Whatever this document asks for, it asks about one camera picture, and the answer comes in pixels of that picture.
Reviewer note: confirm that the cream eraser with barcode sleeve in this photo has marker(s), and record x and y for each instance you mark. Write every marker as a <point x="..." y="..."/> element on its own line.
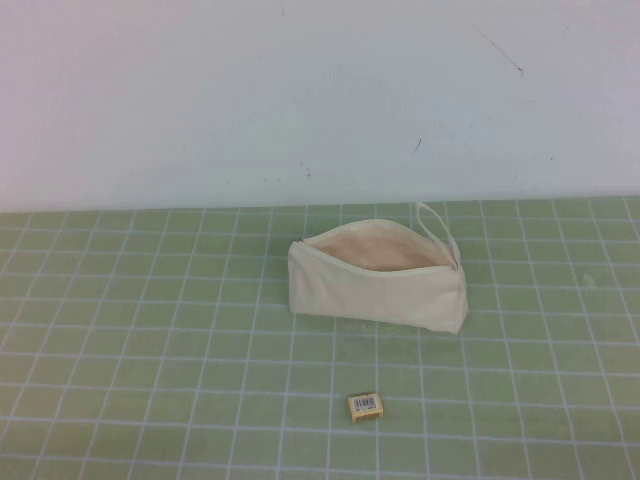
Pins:
<point x="364" y="402"/>

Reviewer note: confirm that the cream fabric pencil case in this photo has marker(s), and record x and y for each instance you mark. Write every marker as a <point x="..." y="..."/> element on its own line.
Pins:
<point x="380" y="300"/>

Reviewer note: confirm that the green grid cutting mat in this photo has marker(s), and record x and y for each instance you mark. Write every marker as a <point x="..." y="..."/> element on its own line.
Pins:
<point x="150" y="350"/>

